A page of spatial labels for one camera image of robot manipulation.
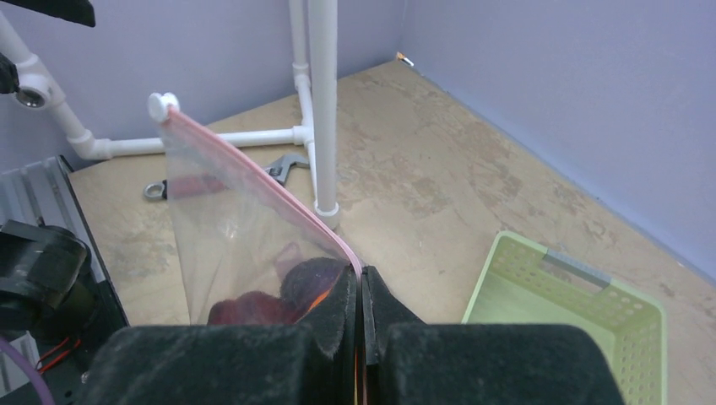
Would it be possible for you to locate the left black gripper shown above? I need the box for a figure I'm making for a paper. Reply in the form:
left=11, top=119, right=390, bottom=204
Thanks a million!
left=2, top=0, right=95, bottom=27

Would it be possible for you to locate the white PVC pipe frame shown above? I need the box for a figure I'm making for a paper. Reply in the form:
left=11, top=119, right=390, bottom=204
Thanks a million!
left=0, top=0, right=341, bottom=219

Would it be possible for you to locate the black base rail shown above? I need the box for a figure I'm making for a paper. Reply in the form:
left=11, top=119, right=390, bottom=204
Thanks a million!
left=1, top=157, right=128, bottom=404

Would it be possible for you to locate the purple eggplant toy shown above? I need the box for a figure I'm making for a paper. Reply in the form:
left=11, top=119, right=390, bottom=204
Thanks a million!
left=279, top=257, right=349, bottom=314

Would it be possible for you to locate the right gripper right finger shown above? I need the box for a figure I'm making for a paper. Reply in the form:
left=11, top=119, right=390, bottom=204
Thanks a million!
left=361, top=266, right=624, bottom=404

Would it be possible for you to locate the clear pink zip bag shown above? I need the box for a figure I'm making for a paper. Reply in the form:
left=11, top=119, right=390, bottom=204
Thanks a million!
left=148, top=93, right=361, bottom=325

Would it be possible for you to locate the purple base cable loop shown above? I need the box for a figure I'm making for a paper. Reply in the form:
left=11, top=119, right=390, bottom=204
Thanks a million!
left=0, top=335, right=56, bottom=405

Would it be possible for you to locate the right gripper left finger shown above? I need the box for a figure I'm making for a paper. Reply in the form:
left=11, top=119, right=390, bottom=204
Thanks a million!
left=78, top=268, right=358, bottom=404

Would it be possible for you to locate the orange handled tool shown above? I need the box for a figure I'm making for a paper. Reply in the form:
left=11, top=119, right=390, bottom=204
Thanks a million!
left=143, top=154, right=310, bottom=203

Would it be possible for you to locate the light green plastic basket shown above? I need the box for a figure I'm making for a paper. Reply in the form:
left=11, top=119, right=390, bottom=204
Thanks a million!
left=462, top=231, right=668, bottom=404

